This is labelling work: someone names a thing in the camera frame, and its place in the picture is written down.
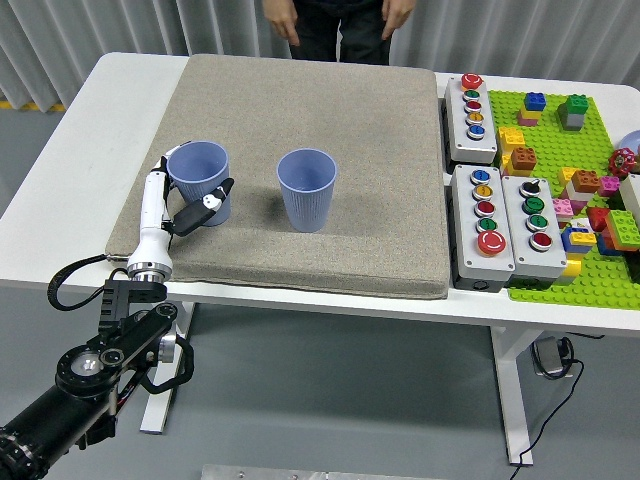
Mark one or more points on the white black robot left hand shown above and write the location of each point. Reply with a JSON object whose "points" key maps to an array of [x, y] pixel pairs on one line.
{"points": [[150, 220]]}

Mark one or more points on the person's right hand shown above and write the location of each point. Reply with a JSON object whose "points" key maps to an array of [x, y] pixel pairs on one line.
{"points": [[282, 15]]}

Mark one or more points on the person's left hand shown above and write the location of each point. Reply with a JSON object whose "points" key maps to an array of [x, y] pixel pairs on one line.
{"points": [[399, 12]]}

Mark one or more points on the blue ribbed plastic cup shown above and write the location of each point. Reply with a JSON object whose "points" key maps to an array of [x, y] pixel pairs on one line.
{"points": [[305, 205], [200, 165]]}

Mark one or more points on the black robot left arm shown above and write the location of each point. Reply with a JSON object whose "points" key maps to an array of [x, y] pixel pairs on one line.
{"points": [[100, 360]]}

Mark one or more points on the person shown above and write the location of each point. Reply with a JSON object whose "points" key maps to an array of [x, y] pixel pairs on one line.
{"points": [[320, 35]]}

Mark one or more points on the grey five-button control box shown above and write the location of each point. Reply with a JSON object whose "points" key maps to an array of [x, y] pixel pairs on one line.
{"points": [[467, 225], [462, 125]]}

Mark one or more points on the yellow floor tape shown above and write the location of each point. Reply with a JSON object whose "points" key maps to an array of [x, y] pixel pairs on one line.
{"points": [[45, 106]]}

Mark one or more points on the blue toy brick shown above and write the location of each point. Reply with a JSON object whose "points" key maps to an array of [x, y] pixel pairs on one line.
{"points": [[567, 245], [535, 101]]}

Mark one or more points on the yellow toy brick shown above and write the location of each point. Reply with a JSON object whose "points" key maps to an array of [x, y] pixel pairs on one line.
{"points": [[566, 176], [510, 137], [573, 265]]}

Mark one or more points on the pink toy brick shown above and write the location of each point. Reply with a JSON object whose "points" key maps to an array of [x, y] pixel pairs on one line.
{"points": [[562, 207], [527, 121]]}

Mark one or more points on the white pleated curtain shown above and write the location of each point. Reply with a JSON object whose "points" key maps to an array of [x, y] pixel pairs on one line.
{"points": [[100, 25]]}

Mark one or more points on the orange toy brick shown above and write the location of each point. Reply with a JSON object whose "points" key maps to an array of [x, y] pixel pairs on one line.
{"points": [[586, 180], [524, 160]]}

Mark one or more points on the white table leg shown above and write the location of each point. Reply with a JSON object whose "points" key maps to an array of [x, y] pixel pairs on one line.
{"points": [[154, 415], [515, 400]]}

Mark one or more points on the green toy brick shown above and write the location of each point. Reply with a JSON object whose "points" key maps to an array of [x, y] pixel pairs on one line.
{"points": [[575, 105], [622, 227]]}

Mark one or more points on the grey-brown fabric mat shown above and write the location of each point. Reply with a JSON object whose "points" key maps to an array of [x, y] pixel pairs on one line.
{"points": [[350, 225]]}

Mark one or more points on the green studded baseplate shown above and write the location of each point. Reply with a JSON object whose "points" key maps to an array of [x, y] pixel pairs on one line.
{"points": [[555, 145]]}

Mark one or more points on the grey toy brick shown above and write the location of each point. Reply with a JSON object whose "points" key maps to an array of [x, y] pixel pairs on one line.
{"points": [[575, 122]]}

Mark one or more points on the white toy brick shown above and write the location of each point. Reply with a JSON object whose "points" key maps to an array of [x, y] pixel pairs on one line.
{"points": [[580, 196]]}

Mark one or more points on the lavender bowl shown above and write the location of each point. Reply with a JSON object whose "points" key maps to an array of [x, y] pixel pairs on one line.
{"points": [[632, 142]]}

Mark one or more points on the red valve handwheel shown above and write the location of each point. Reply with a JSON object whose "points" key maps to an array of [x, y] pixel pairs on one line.
{"points": [[621, 162]]}

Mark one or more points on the magenta toy brick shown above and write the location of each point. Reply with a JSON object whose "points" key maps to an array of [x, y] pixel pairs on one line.
{"points": [[609, 186]]}

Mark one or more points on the red toy brick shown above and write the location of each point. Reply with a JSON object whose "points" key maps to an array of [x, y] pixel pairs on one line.
{"points": [[597, 219]]}

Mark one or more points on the white box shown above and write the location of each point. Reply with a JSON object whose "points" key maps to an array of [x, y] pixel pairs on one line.
{"points": [[632, 197]]}

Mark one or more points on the grey power adapter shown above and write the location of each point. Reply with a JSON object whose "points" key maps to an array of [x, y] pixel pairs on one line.
{"points": [[547, 357]]}

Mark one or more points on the grey selector switch control box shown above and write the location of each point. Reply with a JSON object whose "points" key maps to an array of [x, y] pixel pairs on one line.
{"points": [[517, 225]]}

